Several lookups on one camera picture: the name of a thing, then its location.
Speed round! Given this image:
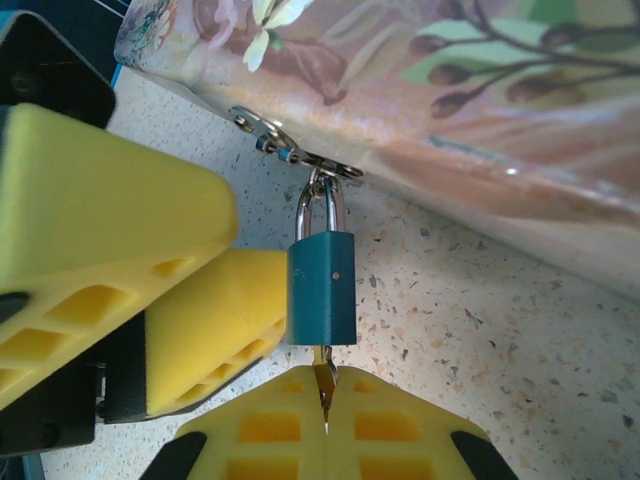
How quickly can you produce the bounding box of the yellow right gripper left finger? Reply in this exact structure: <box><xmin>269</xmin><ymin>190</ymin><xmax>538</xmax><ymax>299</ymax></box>
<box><xmin>143</xmin><ymin>364</ymin><xmax>330</xmax><ymax>480</ymax></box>

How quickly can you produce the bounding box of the silver metal hasp latch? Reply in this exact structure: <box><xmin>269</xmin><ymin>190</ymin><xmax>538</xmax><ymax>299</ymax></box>
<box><xmin>227</xmin><ymin>103</ymin><xmax>367</xmax><ymax>190</ymax></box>

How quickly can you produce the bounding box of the small blue padlock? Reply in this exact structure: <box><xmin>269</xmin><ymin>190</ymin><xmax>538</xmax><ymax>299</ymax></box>
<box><xmin>285</xmin><ymin>177</ymin><xmax>358</xmax><ymax>348</ymax></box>

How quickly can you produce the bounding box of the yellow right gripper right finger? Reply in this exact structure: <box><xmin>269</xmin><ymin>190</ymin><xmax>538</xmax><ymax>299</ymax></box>
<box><xmin>325</xmin><ymin>365</ymin><xmax>522</xmax><ymax>480</ymax></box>

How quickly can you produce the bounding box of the floral decorated storage box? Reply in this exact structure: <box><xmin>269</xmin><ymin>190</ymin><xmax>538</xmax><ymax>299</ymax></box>
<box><xmin>113</xmin><ymin>0</ymin><xmax>640</xmax><ymax>302</ymax></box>

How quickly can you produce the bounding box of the small metal key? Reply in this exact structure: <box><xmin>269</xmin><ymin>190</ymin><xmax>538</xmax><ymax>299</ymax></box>
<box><xmin>311</xmin><ymin>343</ymin><xmax>342</xmax><ymax>437</ymax></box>

